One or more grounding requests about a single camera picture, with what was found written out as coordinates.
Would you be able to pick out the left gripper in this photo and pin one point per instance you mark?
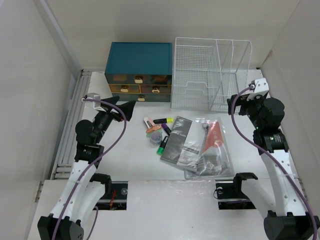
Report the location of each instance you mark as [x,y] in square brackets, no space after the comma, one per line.
[109,108]

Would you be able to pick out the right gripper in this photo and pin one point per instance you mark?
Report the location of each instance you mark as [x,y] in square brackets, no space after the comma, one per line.
[243,101]

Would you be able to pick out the red booklet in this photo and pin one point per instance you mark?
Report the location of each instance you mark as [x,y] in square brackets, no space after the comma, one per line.
[214,159]

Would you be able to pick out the black spiral notebook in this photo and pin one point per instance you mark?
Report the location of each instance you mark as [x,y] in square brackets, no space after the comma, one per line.
[186,143]

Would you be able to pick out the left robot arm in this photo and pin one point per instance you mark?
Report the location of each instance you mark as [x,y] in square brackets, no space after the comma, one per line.
[85,187]

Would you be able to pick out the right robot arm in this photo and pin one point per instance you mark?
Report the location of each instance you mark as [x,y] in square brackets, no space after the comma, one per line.
[287,214]

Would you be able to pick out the amber middle left drawer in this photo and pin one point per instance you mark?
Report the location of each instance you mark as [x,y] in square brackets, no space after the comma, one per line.
[125,88]

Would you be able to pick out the teal drawer organizer box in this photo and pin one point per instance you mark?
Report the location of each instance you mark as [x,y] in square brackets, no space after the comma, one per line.
[140,58]

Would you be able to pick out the orange pastel highlighter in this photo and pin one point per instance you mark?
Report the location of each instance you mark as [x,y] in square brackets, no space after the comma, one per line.
[153,128]

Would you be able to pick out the purple cap black highlighter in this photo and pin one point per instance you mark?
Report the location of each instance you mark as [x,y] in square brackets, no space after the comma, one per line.
[166,128]

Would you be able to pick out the yellow cap black highlighter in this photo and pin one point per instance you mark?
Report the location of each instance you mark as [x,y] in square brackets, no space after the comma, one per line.
[168,120]

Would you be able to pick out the green cap black highlighter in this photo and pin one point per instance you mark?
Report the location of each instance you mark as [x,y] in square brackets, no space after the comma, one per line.
[162,146]

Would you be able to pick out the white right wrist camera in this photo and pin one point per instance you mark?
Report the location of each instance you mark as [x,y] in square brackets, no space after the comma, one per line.
[259,87]

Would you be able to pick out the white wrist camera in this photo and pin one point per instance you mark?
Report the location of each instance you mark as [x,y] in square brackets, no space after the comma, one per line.
[259,87]
[92,100]

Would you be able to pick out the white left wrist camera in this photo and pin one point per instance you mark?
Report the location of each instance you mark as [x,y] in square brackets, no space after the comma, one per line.
[92,100]

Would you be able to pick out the white wire file rack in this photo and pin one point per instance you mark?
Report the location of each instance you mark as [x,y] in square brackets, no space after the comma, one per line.
[207,72]

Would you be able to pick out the aluminium rail frame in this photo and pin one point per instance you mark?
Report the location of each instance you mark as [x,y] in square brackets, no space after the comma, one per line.
[64,157]

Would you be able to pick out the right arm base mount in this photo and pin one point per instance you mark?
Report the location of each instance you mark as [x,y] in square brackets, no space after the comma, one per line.
[229,199]

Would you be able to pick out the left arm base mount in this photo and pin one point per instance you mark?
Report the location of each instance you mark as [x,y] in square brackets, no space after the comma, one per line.
[114,199]

